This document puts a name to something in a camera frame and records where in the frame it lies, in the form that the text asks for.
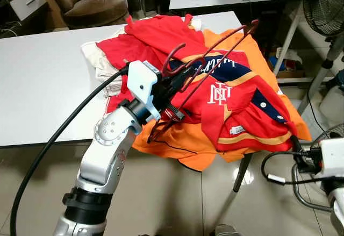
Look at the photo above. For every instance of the red plastic clothes hanger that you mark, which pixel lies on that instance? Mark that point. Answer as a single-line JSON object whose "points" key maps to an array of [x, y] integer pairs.
{"points": [[164, 64]]}

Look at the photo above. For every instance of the red jersey navy tan trim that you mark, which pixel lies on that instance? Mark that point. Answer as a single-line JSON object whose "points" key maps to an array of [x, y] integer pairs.
{"points": [[247, 123]]}

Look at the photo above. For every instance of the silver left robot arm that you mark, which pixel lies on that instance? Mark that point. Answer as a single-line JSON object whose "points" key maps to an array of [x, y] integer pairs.
{"points": [[105, 150]]}

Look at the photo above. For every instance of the black floor fan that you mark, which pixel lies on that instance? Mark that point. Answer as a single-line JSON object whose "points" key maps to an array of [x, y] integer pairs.
{"points": [[298, 193]]}

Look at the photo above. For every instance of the orange polo shirt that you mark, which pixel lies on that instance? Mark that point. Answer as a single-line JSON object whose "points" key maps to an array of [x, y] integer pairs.
{"points": [[188, 152]]}

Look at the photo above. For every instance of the cream white garment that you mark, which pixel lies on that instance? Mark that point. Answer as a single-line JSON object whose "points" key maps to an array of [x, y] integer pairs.
{"points": [[97, 58]]}

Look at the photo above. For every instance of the blue white bag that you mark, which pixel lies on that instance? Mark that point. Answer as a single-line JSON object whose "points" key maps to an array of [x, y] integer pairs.
{"points": [[285, 64]]}

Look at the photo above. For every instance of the grey robot right foot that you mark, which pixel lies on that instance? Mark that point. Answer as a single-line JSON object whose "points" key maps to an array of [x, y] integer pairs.
{"points": [[228, 230]]}

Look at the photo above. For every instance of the brown armchair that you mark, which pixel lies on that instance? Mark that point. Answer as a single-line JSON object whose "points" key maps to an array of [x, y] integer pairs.
{"points": [[91, 7]]}

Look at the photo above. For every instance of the white table black legs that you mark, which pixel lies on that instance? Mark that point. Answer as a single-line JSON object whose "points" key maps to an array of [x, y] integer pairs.
{"points": [[43, 74]]}

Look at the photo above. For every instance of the black desk white drawer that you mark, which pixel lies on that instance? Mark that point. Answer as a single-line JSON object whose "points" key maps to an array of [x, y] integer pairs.
{"points": [[27, 2]]}

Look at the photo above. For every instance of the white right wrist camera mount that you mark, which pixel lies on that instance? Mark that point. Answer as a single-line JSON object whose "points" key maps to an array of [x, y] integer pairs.
{"points": [[332, 155]]}

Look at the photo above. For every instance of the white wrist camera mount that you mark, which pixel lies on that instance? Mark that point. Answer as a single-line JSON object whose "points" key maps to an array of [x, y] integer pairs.
{"points": [[332, 155], [141, 80]]}

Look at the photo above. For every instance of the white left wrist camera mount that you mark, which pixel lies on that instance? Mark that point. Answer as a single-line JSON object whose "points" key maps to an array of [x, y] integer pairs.
{"points": [[141, 80]]}

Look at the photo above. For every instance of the black pedestal fan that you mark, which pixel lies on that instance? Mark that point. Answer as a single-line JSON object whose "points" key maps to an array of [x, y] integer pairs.
{"points": [[322, 15]]}

